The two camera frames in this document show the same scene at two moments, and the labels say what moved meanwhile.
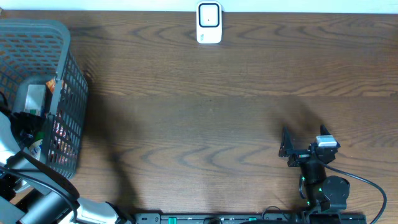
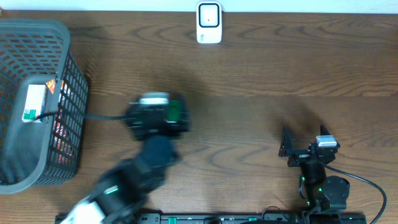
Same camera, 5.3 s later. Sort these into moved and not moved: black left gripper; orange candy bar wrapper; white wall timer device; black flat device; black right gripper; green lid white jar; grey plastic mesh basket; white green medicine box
Moved: green lid white jar; orange candy bar wrapper; black left gripper
Not moved: black flat device; white green medicine box; white wall timer device; grey plastic mesh basket; black right gripper
